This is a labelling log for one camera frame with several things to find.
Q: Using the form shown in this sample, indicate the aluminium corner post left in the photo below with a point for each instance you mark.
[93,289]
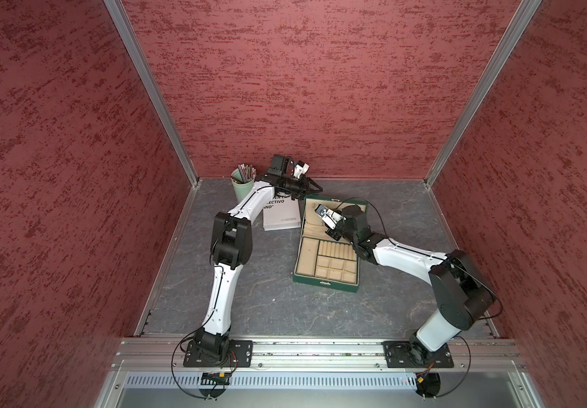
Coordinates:
[131,43]

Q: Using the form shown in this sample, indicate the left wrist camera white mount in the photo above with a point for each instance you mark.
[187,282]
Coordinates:
[300,169]

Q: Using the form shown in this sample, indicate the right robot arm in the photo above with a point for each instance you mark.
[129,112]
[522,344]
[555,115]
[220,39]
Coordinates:
[462,294]

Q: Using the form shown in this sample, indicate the green jewelry box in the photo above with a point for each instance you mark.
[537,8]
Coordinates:
[323,261]

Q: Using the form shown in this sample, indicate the aluminium corner post right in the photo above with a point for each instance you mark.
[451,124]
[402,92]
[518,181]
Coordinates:
[509,40]

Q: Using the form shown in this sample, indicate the white book with black text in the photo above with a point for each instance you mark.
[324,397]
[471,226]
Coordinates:
[281,213]

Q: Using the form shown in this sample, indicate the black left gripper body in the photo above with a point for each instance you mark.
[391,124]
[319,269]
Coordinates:
[298,188]

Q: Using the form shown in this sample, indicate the perforated vent strip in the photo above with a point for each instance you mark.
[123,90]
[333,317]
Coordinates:
[193,381]

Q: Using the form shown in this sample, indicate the aluminium corner post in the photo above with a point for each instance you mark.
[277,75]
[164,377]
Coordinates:
[509,40]
[131,43]

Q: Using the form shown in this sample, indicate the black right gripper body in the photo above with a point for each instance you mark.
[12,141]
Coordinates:
[340,230]

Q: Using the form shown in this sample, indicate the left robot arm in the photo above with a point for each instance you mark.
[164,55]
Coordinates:
[232,246]

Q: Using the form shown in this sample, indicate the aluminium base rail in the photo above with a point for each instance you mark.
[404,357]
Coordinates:
[283,354]

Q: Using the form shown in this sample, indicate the mint green pencil cup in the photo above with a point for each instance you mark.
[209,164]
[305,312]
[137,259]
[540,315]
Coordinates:
[241,188]

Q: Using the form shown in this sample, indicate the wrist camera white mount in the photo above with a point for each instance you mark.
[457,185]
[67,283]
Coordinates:
[300,169]
[329,217]

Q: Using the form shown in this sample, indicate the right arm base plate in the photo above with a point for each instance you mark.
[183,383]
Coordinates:
[400,354]

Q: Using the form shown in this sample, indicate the coloured pencils bunch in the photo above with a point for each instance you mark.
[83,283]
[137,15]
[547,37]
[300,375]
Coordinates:
[244,174]

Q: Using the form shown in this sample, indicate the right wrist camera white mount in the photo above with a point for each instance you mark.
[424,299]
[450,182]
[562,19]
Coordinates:
[329,217]

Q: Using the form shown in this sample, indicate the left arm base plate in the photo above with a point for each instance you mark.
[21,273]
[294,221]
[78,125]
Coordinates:
[229,354]

